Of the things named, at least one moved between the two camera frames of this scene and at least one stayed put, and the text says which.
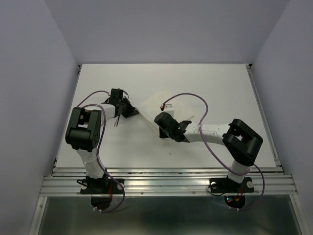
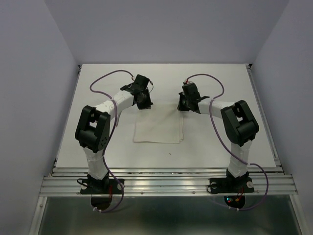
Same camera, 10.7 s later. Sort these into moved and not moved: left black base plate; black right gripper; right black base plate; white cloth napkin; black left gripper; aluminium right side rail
Moved: black left gripper; white cloth napkin; black right gripper
Not moved: aluminium right side rail; left black base plate; right black base plate
